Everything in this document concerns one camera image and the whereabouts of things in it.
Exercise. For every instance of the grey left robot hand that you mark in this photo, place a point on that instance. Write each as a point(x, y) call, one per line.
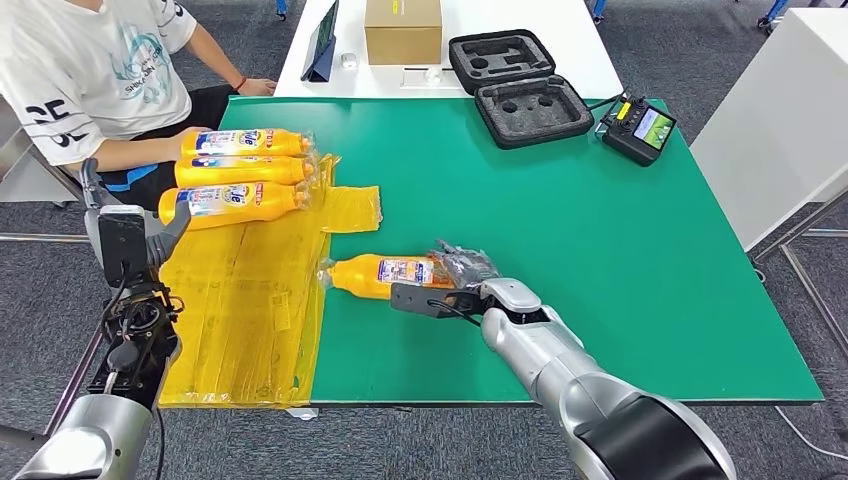
point(169, 228)

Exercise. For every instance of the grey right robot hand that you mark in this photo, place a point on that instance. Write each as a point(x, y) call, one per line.
point(467, 265)

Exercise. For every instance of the orange detergent bottle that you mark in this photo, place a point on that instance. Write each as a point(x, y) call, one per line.
point(265, 206)
point(358, 278)
point(265, 173)
point(291, 143)

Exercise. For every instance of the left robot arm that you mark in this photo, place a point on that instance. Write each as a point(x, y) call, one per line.
point(86, 437)

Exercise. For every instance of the yellow plastic-wrapped board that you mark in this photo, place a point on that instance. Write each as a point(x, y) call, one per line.
point(252, 318)

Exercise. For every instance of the black foam-lined case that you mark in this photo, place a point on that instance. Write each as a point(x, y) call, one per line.
point(530, 112)

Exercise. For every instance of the person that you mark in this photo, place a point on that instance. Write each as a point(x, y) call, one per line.
point(79, 66)

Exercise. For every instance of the black remote controller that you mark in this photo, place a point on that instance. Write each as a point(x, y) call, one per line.
point(629, 139)

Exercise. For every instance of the white table foot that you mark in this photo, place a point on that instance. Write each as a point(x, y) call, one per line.
point(303, 413)

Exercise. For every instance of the tablet in blue case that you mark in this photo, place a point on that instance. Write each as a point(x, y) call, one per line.
point(321, 58)

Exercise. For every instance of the small white round object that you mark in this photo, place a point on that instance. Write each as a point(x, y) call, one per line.
point(349, 61)

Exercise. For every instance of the brown cardboard box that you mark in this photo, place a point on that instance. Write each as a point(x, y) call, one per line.
point(403, 34)

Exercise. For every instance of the white table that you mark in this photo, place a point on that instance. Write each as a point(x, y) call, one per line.
point(563, 40)

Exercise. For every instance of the blue metal leg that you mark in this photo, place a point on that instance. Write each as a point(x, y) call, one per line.
point(599, 10)
point(282, 8)

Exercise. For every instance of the grey metal tube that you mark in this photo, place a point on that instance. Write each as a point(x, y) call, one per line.
point(20, 437)

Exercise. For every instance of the white cabinet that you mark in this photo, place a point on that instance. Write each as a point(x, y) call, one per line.
point(782, 132)

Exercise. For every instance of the blue wheeled stand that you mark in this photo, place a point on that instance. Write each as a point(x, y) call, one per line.
point(775, 10)

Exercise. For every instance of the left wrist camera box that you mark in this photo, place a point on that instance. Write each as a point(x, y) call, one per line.
point(122, 245)

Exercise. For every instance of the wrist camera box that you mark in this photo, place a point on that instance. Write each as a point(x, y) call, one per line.
point(417, 301)
point(122, 245)

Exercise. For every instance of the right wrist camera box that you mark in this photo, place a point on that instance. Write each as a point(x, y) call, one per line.
point(417, 301)

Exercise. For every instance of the steel bench frame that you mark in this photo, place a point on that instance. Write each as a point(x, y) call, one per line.
point(8, 159)

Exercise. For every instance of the steel table frame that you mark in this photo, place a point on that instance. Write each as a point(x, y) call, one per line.
point(828, 233)

